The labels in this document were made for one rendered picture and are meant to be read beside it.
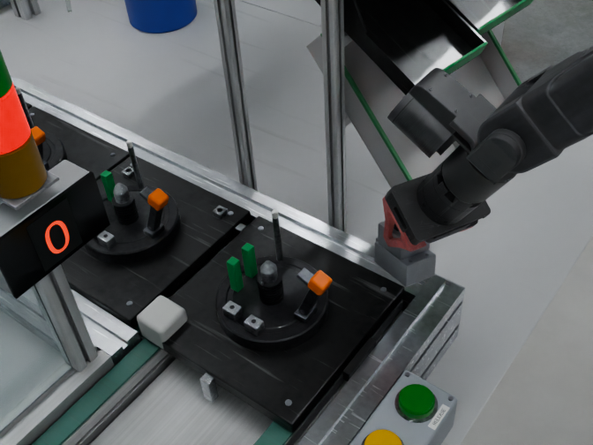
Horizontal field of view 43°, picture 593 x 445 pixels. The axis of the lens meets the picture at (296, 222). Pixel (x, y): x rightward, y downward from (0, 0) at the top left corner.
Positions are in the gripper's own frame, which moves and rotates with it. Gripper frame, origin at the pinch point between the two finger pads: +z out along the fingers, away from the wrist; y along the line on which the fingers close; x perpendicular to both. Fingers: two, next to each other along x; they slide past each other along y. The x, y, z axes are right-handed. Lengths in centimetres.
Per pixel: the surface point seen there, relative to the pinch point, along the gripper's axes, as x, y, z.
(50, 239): -10.9, 37.9, -3.6
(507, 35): -94, -188, 149
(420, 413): 18.9, 7.5, 2.6
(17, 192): -14.1, 39.8, -8.9
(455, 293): 8.2, -7.3, 7.6
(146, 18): -78, -6, 62
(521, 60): -78, -179, 141
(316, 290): 2.1, 12.6, 2.1
